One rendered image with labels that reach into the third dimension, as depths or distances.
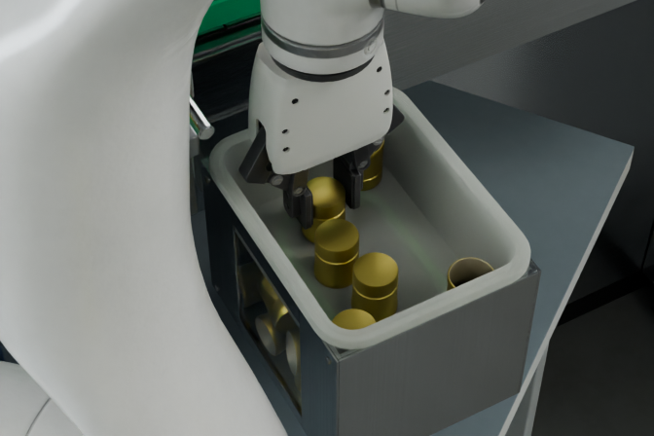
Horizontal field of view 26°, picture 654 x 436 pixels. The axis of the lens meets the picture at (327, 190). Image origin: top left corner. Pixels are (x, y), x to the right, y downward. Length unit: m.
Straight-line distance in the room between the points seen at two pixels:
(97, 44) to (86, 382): 0.16
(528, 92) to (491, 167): 0.31
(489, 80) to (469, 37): 0.42
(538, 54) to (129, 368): 1.18
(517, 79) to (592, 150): 0.26
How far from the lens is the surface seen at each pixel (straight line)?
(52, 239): 0.55
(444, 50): 1.26
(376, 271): 1.05
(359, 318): 1.02
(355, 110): 1.01
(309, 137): 1.01
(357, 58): 0.95
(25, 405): 0.69
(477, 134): 1.48
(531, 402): 1.75
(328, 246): 1.06
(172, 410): 0.61
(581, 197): 1.43
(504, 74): 1.69
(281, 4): 0.92
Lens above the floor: 1.79
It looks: 48 degrees down
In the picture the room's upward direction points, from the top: straight up
